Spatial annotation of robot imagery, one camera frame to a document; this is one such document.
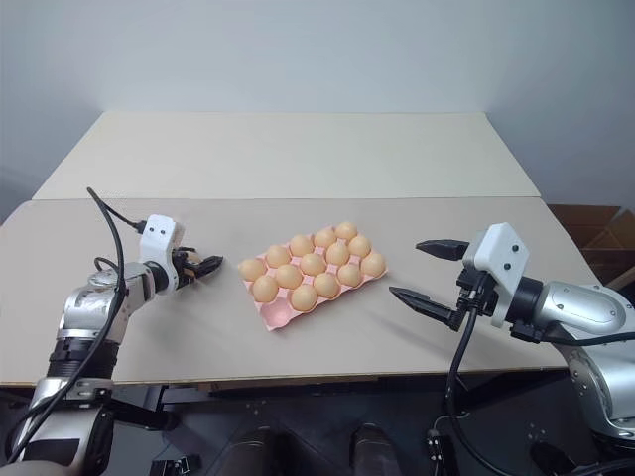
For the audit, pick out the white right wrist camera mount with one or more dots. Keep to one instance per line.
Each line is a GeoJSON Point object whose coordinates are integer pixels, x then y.
{"type": "Point", "coordinates": [501, 258]}

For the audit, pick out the brown cardboard box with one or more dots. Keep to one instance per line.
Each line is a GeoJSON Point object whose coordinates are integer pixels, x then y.
{"type": "Point", "coordinates": [590, 233]}

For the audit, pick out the pink egg tray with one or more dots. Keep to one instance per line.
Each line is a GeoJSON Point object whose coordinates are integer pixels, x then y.
{"type": "Point", "coordinates": [278, 315]}

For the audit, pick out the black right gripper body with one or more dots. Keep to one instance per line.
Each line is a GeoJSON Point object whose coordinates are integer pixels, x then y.
{"type": "Point", "coordinates": [473, 297]}

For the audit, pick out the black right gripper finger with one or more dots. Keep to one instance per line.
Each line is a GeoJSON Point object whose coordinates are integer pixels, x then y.
{"type": "Point", "coordinates": [424, 302]}
{"type": "Point", "coordinates": [444, 248]}

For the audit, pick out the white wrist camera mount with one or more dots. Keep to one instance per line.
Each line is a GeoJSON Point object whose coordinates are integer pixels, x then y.
{"type": "Point", "coordinates": [159, 238]}
{"type": "Point", "coordinates": [501, 258]}

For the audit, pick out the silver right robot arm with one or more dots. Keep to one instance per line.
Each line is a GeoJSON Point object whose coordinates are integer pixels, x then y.
{"type": "Point", "coordinates": [580, 307]}

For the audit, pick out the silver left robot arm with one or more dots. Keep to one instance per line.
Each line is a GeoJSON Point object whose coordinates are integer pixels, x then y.
{"type": "Point", "coordinates": [89, 302]}

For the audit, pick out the dark rounded shape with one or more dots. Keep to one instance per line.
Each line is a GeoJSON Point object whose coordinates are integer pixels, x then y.
{"type": "Point", "coordinates": [372, 448]}
{"type": "Point", "coordinates": [255, 451]}

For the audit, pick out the tan egg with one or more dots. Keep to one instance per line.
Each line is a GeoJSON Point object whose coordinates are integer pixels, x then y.
{"type": "Point", "coordinates": [373, 264]}
{"type": "Point", "coordinates": [192, 257]}
{"type": "Point", "coordinates": [345, 230]}
{"type": "Point", "coordinates": [304, 297]}
{"type": "Point", "coordinates": [265, 288]}
{"type": "Point", "coordinates": [337, 254]}
{"type": "Point", "coordinates": [289, 275]}
{"type": "Point", "coordinates": [313, 264]}
{"type": "Point", "coordinates": [301, 245]}
{"type": "Point", "coordinates": [359, 245]}
{"type": "Point", "coordinates": [326, 237]}
{"type": "Point", "coordinates": [326, 285]}
{"type": "Point", "coordinates": [278, 256]}
{"type": "Point", "coordinates": [252, 269]}
{"type": "Point", "coordinates": [349, 274]}

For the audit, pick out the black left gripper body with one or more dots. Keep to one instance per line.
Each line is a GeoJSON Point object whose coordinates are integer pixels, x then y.
{"type": "Point", "coordinates": [184, 272]}

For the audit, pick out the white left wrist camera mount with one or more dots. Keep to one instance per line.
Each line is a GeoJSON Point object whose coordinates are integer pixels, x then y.
{"type": "Point", "coordinates": [159, 238]}

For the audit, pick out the black table frame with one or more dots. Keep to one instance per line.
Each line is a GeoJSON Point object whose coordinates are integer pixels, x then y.
{"type": "Point", "coordinates": [149, 396]}

